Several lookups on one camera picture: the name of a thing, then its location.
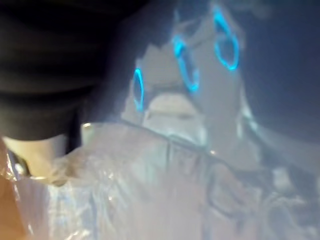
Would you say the right robot hand black cloth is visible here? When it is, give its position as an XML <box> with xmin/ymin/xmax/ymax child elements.
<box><xmin>0</xmin><ymin>0</ymin><xmax>254</xmax><ymax>182</ymax></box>

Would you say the translucent plastic folder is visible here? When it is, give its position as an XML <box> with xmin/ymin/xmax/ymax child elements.
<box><xmin>0</xmin><ymin>119</ymin><xmax>320</xmax><ymax>240</ymax></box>

